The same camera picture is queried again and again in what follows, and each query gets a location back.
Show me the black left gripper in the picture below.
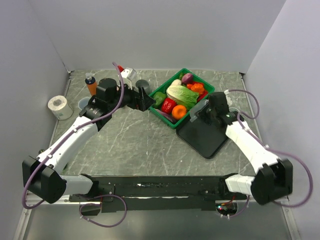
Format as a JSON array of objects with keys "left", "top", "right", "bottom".
[{"left": 108, "top": 80, "right": 156, "bottom": 112}]

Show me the grey blue mug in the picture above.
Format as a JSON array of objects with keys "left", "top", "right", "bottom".
[{"left": 135, "top": 79, "right": 152, "bottom": 95}]

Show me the white ceramic mug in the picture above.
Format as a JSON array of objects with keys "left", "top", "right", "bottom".
[{"left": 77, "top": 97, "right": 90, "bottom": 110}]

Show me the light blue faceted mug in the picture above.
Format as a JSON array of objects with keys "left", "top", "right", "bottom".
[{"left": 189, "top": 99, "right": 209, "bottom": 123}]

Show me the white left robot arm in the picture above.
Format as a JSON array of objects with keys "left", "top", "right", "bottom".
[{"left": 22, "top": 78, "right": 155, "bottom": 204}]

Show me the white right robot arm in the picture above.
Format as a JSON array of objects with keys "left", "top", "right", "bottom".
[{"left": 194, "top": 92, "right": 293, "bottom": 205}]

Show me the toy green bell pepper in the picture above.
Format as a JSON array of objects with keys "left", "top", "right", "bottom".
[{"left": 152, "top": 91, "right": 167, "bottom": 109}]

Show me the toy red chili pepper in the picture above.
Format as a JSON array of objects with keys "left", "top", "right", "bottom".
[{"left": 193, "top": 81, "right": 208, "bottom": 102}]

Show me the black plastic tray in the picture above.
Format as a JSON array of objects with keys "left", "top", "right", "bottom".
[{"left": 175, "top": 116, "right": 229, "bottom": 159}]

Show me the toy red bell pepper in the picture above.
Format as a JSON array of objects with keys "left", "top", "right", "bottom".
[{"left": 161, "top": 97, "right": 177, "bottom": 115}]

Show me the toy orange pumpkin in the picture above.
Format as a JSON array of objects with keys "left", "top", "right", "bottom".
[{"left": 186, "top": 83, "right": 205, "bottom": 96}]

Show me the toy purple eggplant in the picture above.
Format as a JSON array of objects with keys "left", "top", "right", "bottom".
[{"left": 156, "top": 109, "right": 177, "bottom": 125}]

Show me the green plastic crate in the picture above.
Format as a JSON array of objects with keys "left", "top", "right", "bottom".
[{"left": 149, "top": 68, "right": 215, "bottom": 129}]

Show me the toy lettuce head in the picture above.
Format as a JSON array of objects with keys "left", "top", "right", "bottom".
[{"left": 166, "top": 85, "right": 199, "bottom": 110}]

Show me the toy orange fruit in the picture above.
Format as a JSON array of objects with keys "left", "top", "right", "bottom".
[{"left": 171, "top": 105, "right": 187, "bottom": 120}]

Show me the toy white radish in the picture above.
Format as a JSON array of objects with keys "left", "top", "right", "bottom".
[{"left": 171, "top": 79, "right": 182, "bottom": 86}]

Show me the toy purple turnip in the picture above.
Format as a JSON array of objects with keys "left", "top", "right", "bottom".
[{"left": 181, "top": 73, "right": 194, "bottom": 85}]

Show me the orange spray bottle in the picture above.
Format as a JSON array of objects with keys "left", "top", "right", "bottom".
[{"left": 85, "top": 72, "right": 97, "bottom": 96}]

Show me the white toilet paper roll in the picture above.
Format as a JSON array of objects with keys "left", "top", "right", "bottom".
[{"left": 47, "top": 95, "right": 74, "bottom": 120}]

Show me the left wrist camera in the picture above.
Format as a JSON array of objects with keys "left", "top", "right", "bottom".
[{"left": 118, "top": 65, "right": 137, "bottom": 89}]

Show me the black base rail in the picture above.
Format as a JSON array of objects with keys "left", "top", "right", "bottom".
[{"left": 58, "top": 174, "right": 271, "bottom": 213}]

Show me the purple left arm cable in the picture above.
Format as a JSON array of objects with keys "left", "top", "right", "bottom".
[{"left": 22, "top": 61, "right": 126, "bottom": 210}]

